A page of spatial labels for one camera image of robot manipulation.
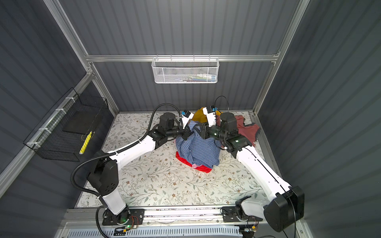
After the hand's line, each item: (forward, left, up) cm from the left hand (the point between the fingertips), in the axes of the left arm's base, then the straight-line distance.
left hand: (197, 127), depth 80 cm
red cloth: (-14, -2, -22) cm, 26 cm away
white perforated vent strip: (-44, +17, -24) cm, 53 cm away
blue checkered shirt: (-9, 0, -10) cm, 14 cm away
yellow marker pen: (-9, +54, +3) cm, 55 cm away
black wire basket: (-4, +67, +4) cm, 67 cm away
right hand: (-5, +1, +7) cm, 9 cm away
